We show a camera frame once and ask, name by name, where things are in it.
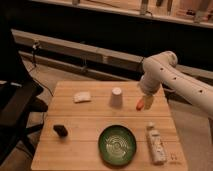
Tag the green ceramic bowl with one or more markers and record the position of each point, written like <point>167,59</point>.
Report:
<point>117,145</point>

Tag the black office chair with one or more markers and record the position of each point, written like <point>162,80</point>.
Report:
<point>18,95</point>

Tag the white plastic bottle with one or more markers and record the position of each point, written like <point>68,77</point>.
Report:
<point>155,145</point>

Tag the orange carrot toy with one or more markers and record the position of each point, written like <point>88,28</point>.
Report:
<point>140,105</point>

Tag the black eraser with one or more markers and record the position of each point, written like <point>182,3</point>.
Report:
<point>60,130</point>

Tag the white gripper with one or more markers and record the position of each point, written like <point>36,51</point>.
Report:
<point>148,86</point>

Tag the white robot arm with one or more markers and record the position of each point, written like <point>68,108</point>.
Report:
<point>161,69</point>

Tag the white crumpled cloth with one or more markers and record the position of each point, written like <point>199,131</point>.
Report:
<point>82,97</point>

